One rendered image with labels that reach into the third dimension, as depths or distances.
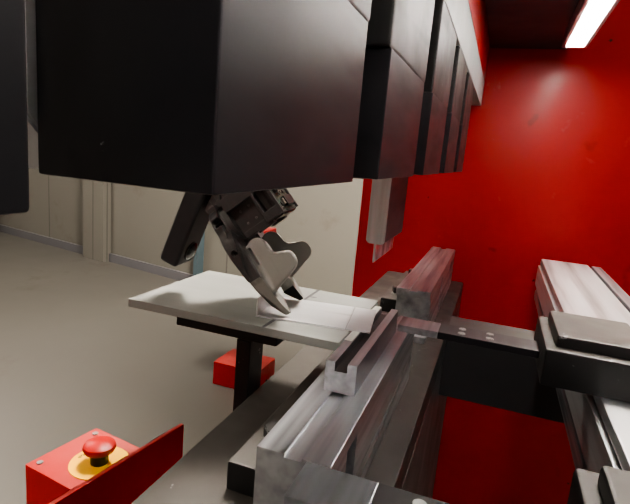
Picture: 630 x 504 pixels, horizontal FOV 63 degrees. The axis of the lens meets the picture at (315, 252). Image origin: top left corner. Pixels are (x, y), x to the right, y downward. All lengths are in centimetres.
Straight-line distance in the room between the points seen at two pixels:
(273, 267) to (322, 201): 306
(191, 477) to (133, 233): 447
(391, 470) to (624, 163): 106
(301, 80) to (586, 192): 127
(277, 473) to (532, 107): 118
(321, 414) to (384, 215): 21
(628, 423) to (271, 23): 45
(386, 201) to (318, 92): 33
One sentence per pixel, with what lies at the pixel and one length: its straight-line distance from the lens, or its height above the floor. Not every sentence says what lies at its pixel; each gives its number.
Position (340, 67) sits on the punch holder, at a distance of 24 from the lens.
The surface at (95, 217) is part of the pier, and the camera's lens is 522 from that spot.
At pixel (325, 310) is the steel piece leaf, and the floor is 100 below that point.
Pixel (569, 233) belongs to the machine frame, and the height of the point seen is 104.
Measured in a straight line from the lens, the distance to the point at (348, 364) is 48.
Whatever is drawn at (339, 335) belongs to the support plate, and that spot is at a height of 100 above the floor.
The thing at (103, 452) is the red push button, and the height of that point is 81.
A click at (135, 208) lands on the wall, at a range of 490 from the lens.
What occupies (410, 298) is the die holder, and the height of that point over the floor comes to 95.
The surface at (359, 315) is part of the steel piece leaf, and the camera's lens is 62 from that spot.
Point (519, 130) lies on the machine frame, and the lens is 142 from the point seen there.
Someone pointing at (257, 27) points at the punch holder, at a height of 122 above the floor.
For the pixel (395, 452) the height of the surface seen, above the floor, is 87.
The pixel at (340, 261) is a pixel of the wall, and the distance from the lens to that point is 359.
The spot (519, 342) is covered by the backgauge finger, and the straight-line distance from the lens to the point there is 61.
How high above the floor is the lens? 119
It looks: 11 degrees down
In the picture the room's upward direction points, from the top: 5 degrees clockwise
